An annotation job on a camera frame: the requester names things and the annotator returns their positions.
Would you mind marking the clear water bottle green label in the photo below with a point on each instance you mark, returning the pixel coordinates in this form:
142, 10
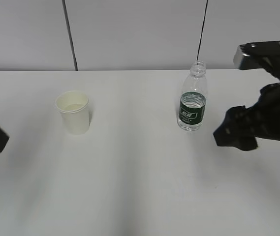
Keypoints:
193, 98

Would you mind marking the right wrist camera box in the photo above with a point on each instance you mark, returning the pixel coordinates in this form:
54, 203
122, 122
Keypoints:
247, 55

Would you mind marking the white paper cup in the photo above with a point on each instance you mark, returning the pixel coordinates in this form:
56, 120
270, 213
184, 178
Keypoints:
73, 107

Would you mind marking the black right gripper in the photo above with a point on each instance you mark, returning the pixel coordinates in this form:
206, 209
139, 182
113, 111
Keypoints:
265, 114

